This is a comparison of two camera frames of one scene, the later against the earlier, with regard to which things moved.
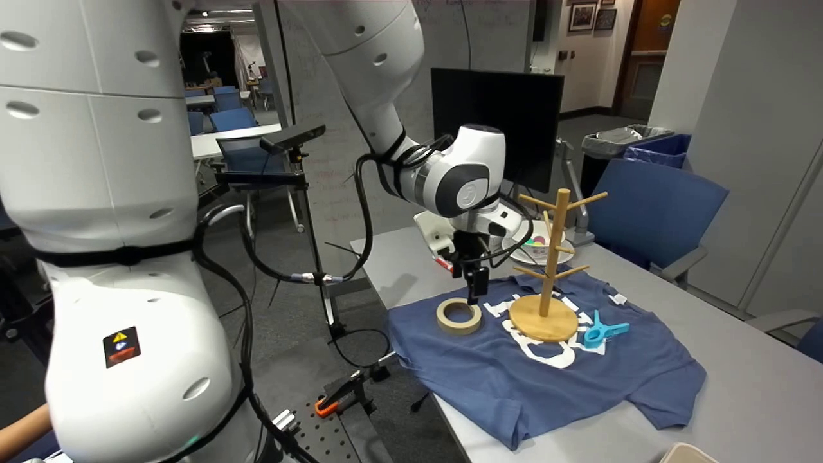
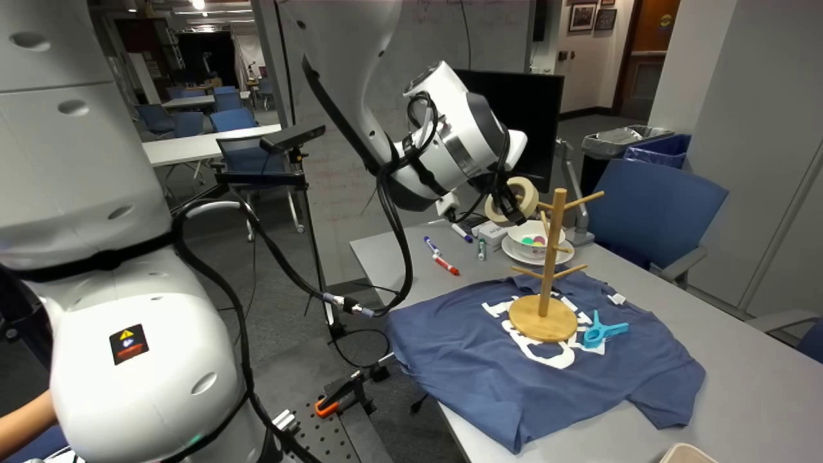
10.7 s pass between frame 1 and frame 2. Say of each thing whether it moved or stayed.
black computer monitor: stayed
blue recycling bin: stayed
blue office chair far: stayed
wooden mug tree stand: stayed
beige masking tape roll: moved
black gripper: moved
